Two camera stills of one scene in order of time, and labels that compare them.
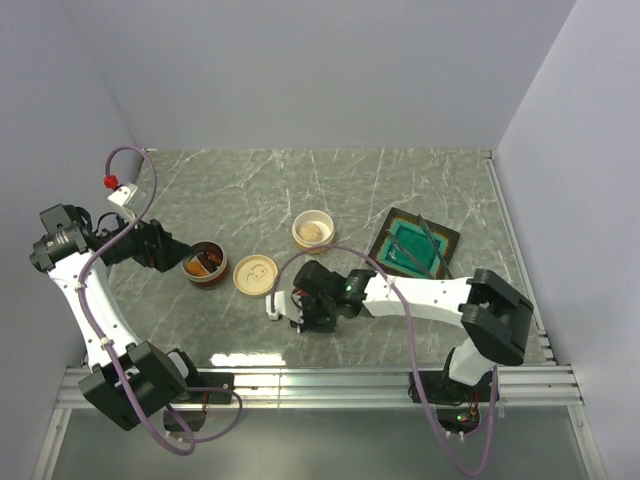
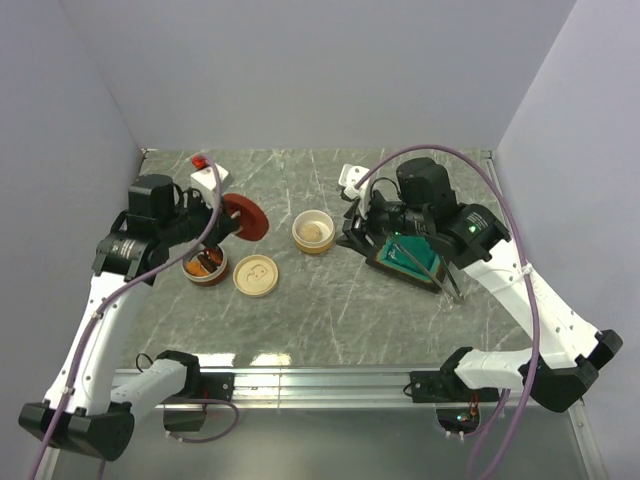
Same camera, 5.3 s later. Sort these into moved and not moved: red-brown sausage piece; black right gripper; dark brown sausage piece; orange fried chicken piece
Moved: black right gripper
Not moved: red-brown sausage piece; orange fried chicken piece; dark brown sausage piece
